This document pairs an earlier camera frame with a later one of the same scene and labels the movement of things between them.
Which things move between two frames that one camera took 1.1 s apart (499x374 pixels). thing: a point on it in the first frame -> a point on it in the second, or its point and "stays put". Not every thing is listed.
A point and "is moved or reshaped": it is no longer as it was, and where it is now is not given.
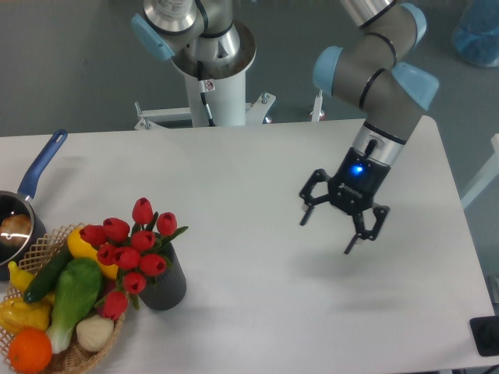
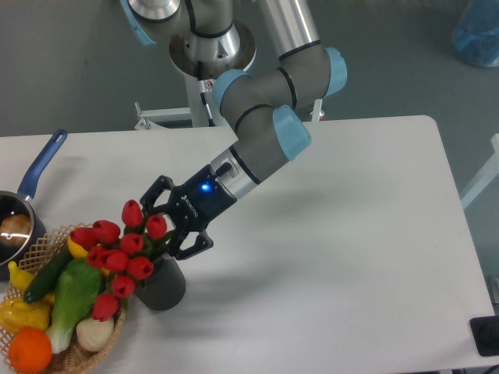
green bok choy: (78, 285) stays put
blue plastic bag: (475, 37) stays put
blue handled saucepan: (20, 227) stays put
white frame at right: (490, 171) stays put
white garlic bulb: (94, 333) stays put
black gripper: (352, 190) -> (199, 199)
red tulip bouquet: (136, 252) is moved or reshaped
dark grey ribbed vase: (166, 290) is moved or reshaped
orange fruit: (30, 350) stays put
